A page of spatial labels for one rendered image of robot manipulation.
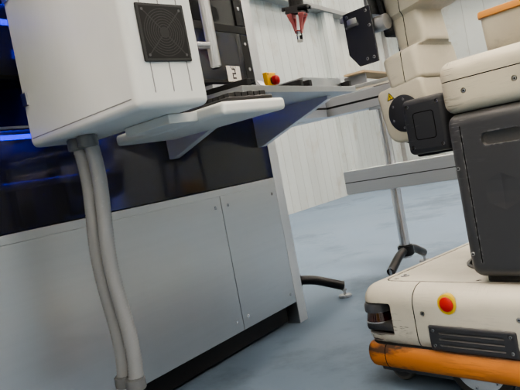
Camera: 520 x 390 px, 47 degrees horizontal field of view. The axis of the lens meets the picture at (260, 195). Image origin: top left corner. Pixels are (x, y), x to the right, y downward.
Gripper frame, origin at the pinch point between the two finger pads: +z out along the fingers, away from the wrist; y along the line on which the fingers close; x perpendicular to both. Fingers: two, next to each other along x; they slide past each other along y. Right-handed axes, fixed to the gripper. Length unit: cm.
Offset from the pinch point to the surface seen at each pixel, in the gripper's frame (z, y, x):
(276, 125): 34.4, 9.8, 9.6
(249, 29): -4.5, 21.7, -5.3
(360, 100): 30, -8, -72
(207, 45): 12, -9, 106
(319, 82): 20.5, -12.3, 23.7
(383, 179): 70, -16, -70
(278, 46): -46, 186, -555
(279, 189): 60, 15, -1
